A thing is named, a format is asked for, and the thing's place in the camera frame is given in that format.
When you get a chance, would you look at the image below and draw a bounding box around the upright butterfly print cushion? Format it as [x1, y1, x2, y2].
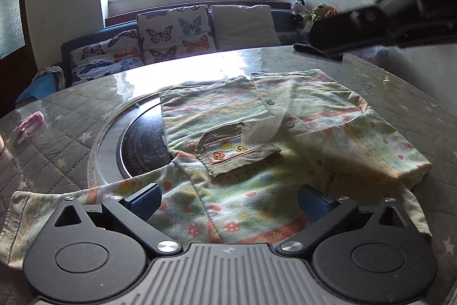
[137, 4, 217, 65]

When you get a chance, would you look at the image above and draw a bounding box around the blue cloth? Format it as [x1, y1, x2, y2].
[14, 65, 67, 105]

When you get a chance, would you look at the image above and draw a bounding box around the pastel patterned button shirt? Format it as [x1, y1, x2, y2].
[0, 68, 433, 272]

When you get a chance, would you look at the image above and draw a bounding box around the plain beige cushion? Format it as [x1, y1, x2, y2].
[210, 4, 281, 51]

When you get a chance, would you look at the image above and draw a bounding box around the small pink object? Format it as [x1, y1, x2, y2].
[19, 111, 46, 136]

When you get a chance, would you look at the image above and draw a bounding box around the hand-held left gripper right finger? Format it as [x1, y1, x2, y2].
[278, 184, 416, 255]

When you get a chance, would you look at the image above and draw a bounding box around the black and white plush toy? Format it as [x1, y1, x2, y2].
[290, 0, 310, 22]

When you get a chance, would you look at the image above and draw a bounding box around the small black object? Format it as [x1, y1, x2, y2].
[293, 43, 324, 55]

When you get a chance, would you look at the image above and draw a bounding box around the flat butterfly print cushion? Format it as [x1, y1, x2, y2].
[69, 29, 144, 85]

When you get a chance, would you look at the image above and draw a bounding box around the dark wooden door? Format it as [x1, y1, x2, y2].
[0, 0, 38, 113]

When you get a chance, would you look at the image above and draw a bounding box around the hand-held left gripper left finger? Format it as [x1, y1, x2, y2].
[50, 184, 182, 256]

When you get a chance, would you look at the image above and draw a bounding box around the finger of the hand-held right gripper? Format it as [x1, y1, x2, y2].
[309, 5, 404, 58]

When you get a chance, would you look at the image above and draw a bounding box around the dark blue sofa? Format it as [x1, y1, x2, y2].
[60, 0, 298, 88]

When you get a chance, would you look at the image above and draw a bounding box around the orange plush toy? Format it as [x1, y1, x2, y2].
[310, 2, 339, 20]

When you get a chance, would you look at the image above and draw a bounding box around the round black table hotplate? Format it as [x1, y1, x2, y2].
[87, 91, 179, 188]

